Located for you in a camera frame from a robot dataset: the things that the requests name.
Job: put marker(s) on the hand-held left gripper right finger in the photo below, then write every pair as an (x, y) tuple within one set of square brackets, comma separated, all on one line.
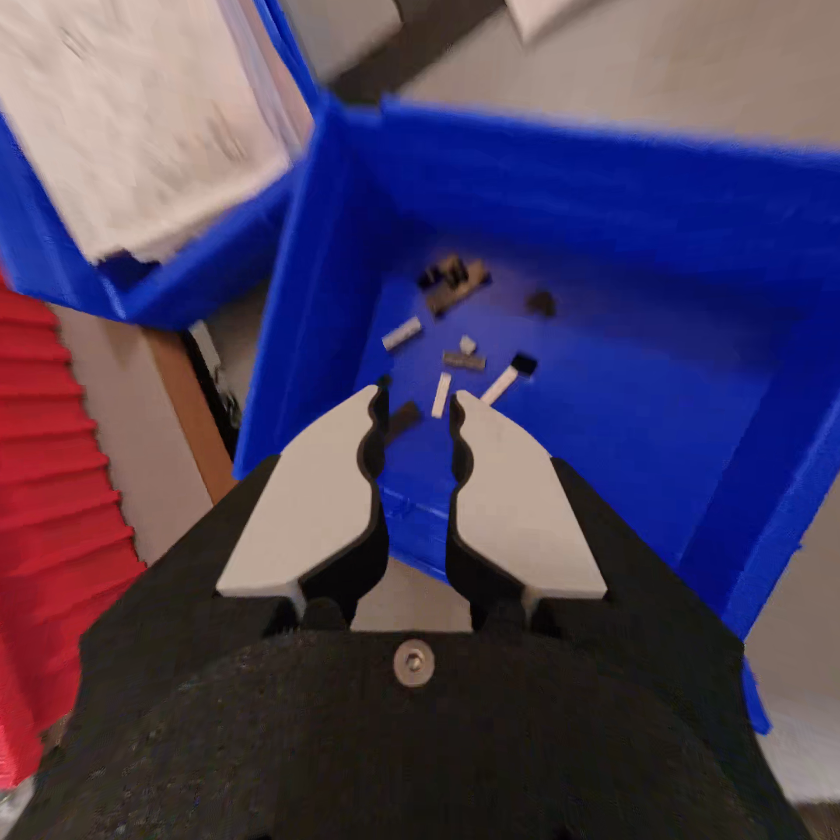
[(525, 518)]

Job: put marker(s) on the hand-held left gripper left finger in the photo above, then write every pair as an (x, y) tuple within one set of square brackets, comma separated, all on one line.
[(302, 518)]

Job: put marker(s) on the grey desk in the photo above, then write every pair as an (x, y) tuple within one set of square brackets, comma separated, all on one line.
[(656, 65)]

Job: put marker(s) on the white narrow long plate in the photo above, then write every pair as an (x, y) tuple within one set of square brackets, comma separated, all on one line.
[(441, 395)]

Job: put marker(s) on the black cube brick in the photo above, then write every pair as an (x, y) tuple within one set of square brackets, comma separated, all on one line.
[(523, 364)]

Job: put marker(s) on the dark grey long plate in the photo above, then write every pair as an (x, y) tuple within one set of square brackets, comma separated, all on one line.
[(464, 361)]

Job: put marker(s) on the wooden edged side table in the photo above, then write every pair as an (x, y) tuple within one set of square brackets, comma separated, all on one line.
[(131, 426)]

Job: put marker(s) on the light grey angled plate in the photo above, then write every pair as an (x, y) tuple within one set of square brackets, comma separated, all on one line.
[(401, 333)]

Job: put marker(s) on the black small stud piece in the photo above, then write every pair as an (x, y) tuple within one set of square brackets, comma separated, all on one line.
[(541, 303)]

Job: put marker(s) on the red storage bin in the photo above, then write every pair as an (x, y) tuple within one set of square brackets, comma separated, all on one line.
[(52, 525)]

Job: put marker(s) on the dark olive small brick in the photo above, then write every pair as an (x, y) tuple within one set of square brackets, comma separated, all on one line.
[(478, 272)]

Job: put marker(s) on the blue storage bin stack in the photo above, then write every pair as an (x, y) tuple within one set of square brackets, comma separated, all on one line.
[(197, 282)]

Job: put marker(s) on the printed paper sheet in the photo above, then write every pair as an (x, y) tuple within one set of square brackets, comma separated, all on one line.
[(131, 131)]

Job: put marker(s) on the light grey small bracket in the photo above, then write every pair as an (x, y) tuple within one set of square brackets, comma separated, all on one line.
[(467, 344)]

